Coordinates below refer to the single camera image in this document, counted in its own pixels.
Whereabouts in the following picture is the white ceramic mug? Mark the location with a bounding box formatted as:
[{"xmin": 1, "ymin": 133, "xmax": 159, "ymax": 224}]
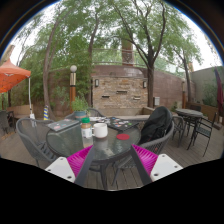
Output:
[{"xmin": 93, "ymin": 123, "xmax": 108, "ymax": 138}]

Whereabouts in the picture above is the orange patio umbrella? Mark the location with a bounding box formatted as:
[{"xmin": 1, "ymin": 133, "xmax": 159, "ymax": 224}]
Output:
[{"xmin": 0, "ymin": 59, "xmax": 31, "ymax": 93}]

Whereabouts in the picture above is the folded maroon umbrella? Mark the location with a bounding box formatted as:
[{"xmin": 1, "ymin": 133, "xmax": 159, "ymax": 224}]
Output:
[{"xmin": 214, "ymin": 67, "xmax": 223, "ymax": 123}]

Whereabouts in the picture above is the grey wicker chair right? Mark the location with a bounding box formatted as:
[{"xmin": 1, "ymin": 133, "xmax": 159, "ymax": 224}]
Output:
[{"xmin": 113, "ymin": 122, "xmax": 174, "ymax": 183}]

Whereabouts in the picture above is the potted green plant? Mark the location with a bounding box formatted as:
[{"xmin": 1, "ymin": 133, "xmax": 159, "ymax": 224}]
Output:
[{"xmin": 72, "ymin": 96, "xmax": 88, "ymax": 112}]

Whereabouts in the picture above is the grey laptop with stickers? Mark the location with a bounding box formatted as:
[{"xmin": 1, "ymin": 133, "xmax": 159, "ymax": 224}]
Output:
[{"xmin": 48, "ymin": 119, "xmax": 79, "ymax": 132}]

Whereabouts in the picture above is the plastic bottle green cap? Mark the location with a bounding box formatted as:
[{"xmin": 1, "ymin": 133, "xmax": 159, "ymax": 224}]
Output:
[{"xmin": 81, "ymin": 117, "xmax": 93, "ymax": 147}]

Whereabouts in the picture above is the black laptop with stickers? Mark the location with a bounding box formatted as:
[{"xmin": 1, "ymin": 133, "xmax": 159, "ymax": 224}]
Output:
[{"xmin": 107, "ymin": 117, "xmax": 137, "ymax": 131}]

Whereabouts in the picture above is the globe lamp post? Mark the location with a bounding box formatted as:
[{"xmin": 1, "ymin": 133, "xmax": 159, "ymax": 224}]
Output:
[{"xmin": 70, "ymin": 65, "xmax": 77, "ymax": 112}]

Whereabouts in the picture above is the black metal chair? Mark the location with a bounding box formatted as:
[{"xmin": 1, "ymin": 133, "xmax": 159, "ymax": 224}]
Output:
[{"xmin": 188, "ymin": 113, "xmax": 217, "ymax": 149}]

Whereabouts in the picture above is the round glass patio table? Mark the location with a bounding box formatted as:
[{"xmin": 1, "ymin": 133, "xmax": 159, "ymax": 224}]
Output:
[{"xmin": 46, "ymin": 121, "xmax": 141, "ymax": 189}]

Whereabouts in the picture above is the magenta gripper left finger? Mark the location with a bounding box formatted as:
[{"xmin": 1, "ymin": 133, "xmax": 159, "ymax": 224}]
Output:
[{"xmin": 46, "ymin": 145, "xmax": 94, "ymax": 186}]

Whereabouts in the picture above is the grey wicker chair left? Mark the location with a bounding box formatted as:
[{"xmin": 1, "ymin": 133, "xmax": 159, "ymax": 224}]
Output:
[{"xmin": 16, "ymin": 118, "xmax": 57, "ymax": 164}]

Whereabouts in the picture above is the black backpack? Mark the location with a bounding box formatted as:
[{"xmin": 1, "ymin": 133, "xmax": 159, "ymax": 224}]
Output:
[{"xmin": 139, "ymin": 106, "xmax": 172, "ymax": 144}]

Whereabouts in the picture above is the red round coaster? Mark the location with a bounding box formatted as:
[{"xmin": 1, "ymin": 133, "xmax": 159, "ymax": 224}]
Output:
[{"xmin": 116, "ymin": 134, "xmax": 130, "ymax": 140}]

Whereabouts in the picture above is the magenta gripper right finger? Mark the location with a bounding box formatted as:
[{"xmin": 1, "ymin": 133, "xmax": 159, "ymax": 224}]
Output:
[{"xmin": 130, "ymin": 145, "xmax": 182, "ymax": 185}]

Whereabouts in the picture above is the round background patio table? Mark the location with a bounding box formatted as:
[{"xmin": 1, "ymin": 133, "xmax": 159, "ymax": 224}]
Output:
[{"xmin": 176, "ymin": 109, "xmax": 203, "ymax": 129}]

